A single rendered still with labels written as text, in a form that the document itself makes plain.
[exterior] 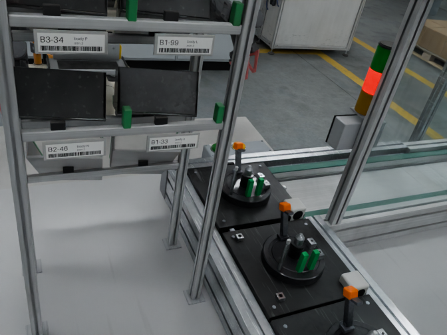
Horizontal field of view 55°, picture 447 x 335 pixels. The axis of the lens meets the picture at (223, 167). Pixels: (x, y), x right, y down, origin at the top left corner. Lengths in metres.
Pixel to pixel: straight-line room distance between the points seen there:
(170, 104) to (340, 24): 5.06
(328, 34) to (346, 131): 4.68
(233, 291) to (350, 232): 0.43
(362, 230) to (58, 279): 0.78
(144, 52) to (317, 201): 3.14
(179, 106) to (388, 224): 0.77
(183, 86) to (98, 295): 0.51
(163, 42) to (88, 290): 0.60
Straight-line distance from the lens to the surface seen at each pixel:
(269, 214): 1.09
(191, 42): 0.63
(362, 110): 1.01
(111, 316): 0.97
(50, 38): 0.59
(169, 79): 0.72
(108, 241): 1.12
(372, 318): 0.96
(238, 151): 1.15
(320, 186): 1.35
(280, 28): 5.27
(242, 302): 0.89
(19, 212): 0.73
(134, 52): 4.17
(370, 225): 1.25
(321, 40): 5.64
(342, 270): 1.02
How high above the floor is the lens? 1.64
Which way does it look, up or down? 34 degrees down
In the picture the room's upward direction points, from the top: 11 degrees clockwise
